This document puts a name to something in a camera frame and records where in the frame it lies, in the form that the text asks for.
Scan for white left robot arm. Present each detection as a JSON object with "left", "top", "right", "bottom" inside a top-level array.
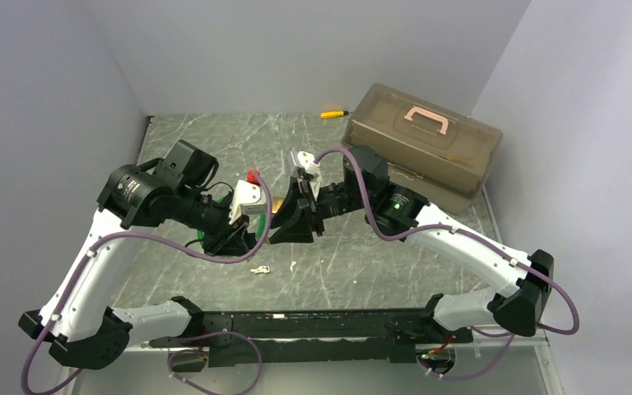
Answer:
[{"left": 19, "top": 140, "right": 269, "bottom": 370}]

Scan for translucent brown toolbox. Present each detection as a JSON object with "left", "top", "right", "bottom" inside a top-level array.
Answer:
[{"left": 342, "top": 83, "right": 503, "bottom": 214}]

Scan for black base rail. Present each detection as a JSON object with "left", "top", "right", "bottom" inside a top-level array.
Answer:
[{"left": 148, "top": 308, "right": 474, "bottom": 367}]

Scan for yellow screwdriver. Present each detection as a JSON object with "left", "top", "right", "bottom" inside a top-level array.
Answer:
[{"left": 320, "top": 110, "right": 349, "bottom": 119}]

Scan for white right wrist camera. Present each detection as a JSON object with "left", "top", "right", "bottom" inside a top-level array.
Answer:
[{"left": 285, "top": 149, "right": 323, "bottom": 200}]

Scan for silver key bunch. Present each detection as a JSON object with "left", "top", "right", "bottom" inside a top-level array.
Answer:
[{"left": 250, "top": 265, "right": 271, "bottom": 274}]

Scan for brass padlock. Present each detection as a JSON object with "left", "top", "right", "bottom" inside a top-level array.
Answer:
[{"left": 271, "top": 197, "right": 285, "bottom": 214}]

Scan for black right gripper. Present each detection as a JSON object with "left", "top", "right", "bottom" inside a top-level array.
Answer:
[{"left": 267, "top": 176, "right": 371, "bottom": 244}]

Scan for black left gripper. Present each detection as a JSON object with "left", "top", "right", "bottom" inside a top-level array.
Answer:
[{"left": 173, "top": 185, "right": 252, "bottom": 258}]

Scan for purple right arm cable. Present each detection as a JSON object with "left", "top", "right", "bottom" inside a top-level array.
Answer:
[{"left": 313, "top": 146, "right": 580, "bottom": 382}]

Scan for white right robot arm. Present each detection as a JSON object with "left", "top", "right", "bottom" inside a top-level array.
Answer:
[{"left": 269, "top": 146, "right": 553, "bottom": 342}]

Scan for green cable lock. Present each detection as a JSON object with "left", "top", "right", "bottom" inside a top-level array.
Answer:
[{"left": 197, "top": 214, "right": 267, "bottom": 258}]

